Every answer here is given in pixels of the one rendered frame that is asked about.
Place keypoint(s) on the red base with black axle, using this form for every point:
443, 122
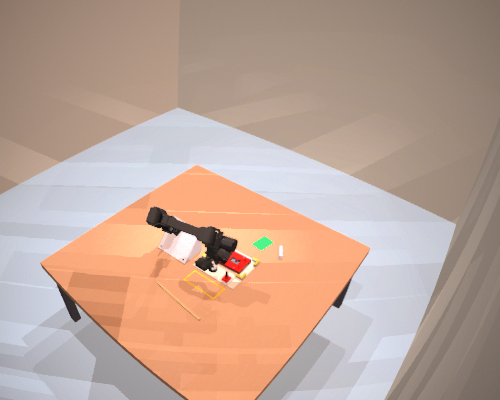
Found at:
226, 278

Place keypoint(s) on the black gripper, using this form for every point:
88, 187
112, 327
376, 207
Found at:
205, 264

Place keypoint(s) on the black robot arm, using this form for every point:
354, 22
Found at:
159, 218

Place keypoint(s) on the tan thin flat bar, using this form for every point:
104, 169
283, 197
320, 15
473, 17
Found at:
177, 300

